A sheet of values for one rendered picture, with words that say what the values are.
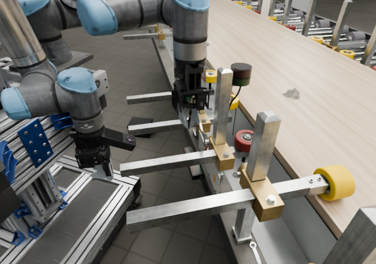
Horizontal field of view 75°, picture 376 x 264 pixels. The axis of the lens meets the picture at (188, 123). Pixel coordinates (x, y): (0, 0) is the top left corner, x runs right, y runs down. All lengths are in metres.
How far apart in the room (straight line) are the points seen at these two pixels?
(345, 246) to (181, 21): 0.45
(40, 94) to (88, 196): 1.08
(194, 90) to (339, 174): 0.39
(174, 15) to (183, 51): 0.07
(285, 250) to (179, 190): 1.03
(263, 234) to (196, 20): 0.72
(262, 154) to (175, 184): 1.35
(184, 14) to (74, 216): 1.29
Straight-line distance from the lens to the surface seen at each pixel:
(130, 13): 0.55
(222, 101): 0.74
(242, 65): 0.73
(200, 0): 0.52
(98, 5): 0.52
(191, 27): 0.52
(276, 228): 0.97
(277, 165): 0.94
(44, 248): 1.52
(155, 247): 1.60
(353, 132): 1.00
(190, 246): 1.59
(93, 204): 1.58
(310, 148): 0.86
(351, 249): 0.39
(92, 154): 0.71
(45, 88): 0.63
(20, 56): 0.72
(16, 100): 0.64
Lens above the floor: 1.41
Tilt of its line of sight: 36 degrees down
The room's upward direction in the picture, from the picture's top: straight up
